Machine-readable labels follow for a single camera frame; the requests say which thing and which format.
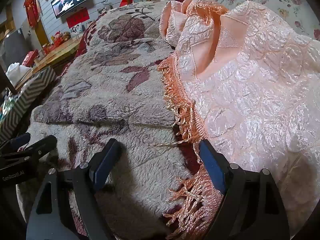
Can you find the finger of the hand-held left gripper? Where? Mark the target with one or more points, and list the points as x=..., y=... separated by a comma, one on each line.
x=17, y=140
x=42, y=146

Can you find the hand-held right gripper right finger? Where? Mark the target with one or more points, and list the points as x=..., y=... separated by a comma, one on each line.
x=212, y=165

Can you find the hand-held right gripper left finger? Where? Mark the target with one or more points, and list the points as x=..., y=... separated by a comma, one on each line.
x=105, y=165

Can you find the grey striped cardboard box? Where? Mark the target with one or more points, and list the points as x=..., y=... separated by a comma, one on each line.
x=27, y=92

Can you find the floral fleece blanket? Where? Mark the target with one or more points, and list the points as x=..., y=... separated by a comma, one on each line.
x=112, y=100

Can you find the white plastic bag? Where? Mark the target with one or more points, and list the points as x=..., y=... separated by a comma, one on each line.
x=17, y=71

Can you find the pink satin fringed bedspread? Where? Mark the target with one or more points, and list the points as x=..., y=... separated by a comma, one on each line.
x=250, y=92

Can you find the red gift box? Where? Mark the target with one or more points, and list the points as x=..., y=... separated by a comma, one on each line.
x=30, y=57

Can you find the wooden coffee table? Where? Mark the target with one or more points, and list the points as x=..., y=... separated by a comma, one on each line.
x=57, y=51

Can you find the plush toys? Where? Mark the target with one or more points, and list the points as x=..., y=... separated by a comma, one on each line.
x=62, y=36

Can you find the red hanging decoration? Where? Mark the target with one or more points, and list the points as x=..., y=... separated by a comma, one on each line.
x=31, y=7

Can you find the photo frame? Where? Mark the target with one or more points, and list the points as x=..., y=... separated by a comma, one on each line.
x=76, y=28

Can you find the red wall banner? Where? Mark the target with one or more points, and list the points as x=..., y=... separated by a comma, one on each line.
x=77, y=18

